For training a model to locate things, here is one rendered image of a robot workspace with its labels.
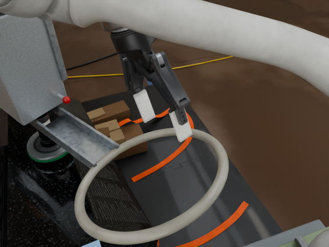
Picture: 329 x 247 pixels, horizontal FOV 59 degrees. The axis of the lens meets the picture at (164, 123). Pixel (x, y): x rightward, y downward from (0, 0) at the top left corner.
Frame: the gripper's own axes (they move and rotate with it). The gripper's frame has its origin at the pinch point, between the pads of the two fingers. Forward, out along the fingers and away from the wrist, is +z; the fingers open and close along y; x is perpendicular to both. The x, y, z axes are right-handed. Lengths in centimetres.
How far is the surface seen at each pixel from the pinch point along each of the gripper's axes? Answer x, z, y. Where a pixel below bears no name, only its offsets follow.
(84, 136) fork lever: 7, 21, 61
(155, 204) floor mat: -22, 121, 113
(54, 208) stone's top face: 31, 45, 65
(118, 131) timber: -32, 78, 161
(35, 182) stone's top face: 33, 38, 82
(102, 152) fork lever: 6, 26, 50
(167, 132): -16.5, 25.5, 36.9
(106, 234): 20.2, 24.8, 10.8
